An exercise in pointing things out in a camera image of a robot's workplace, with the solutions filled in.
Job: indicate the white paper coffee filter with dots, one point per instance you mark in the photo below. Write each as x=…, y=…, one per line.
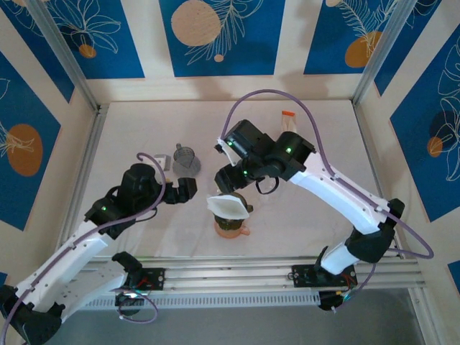
x=228, y=206

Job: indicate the grey ribbed dripper cup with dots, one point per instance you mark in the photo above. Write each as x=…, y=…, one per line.
x=185, y=163

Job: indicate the orange and white filter pack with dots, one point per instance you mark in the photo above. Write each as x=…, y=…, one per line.
x=289, y=122

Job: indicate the orange glass carafe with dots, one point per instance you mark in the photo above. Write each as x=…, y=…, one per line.
x=231, y=233

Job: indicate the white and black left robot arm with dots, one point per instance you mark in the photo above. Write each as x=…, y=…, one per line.
x=64, y=262

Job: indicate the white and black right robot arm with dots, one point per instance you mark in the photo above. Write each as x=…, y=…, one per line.
x=341, y=201

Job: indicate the black controller box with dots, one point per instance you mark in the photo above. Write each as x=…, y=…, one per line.
x=332, y=302
x=129, y=305

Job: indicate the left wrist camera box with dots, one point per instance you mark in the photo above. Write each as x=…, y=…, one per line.
x=162, y=161

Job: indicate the aluminium table side rail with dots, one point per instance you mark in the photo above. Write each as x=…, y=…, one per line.
x=94, y=140

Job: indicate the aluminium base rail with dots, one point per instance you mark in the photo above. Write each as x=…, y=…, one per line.
x=233, y=273

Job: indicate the aluminium frame post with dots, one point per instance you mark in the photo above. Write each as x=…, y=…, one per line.
x=63, y=54
x=381, y=54

